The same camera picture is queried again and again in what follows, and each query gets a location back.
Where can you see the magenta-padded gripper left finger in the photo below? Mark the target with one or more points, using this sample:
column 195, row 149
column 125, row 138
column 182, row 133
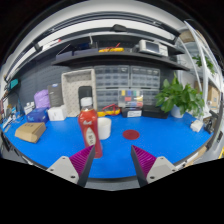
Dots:
column 66, row 168

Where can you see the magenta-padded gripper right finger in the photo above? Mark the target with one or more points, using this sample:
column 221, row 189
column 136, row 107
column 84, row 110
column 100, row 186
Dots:
column 156, row 168

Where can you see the red drink bottle white cap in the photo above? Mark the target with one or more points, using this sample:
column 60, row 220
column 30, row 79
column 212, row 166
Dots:
column 89, row 128

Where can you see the flat round red coaster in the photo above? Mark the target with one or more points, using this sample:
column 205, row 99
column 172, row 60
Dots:
column 131, row 134

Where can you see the brown cardboard box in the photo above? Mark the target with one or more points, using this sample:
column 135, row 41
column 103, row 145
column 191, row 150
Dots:
column 30, row 131

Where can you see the white paper cup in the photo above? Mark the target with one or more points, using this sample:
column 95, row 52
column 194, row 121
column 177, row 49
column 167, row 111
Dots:
column 105, row 128

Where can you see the small white box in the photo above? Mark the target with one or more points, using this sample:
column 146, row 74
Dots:
column 57, row 113

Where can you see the black case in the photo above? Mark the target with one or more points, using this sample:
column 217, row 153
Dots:
column 154, row 112

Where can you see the white power adapter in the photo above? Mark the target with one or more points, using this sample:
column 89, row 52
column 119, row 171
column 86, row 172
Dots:
column 196, row 125

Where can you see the blue box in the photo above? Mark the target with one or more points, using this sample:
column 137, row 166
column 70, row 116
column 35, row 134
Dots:
column 37, row 115

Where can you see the black box with white label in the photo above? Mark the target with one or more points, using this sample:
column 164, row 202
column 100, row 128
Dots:
column 132, row 113

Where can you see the grey small-parts drawer cabinet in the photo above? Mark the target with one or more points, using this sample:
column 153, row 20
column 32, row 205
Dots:
column 150, row 96
column 111, row 76
column 107, row 98
column 145, row 77

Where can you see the yellow multimeter with red leads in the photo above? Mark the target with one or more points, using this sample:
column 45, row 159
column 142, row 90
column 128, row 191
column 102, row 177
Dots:
column 111, row 110

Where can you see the purple plastic bag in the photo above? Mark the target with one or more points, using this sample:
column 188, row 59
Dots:
column 42, row 98

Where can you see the dark grey flat box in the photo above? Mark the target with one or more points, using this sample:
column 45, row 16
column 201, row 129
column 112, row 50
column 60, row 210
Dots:
column 55, row 95

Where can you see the green potted plant white pot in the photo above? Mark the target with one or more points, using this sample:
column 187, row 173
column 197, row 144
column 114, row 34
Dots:
column 178, row 96

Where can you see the clear organizer with coloured parts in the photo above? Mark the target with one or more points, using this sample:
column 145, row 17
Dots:
column 130, row 98

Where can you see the white pegboard tray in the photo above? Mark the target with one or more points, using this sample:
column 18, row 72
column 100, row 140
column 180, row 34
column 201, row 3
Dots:
column 70, row 93

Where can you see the black rectangular device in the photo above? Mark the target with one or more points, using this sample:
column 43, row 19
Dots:
column 85, row 91

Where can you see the white shelf unit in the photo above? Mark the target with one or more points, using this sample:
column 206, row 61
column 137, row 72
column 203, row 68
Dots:
column 204, row 66

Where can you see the white oscilloscope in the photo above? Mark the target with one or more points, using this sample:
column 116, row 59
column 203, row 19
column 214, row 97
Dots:
column 152, row 47

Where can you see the yellow tool with red leads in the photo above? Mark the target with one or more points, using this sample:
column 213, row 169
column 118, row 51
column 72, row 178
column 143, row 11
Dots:
column 111, row 50

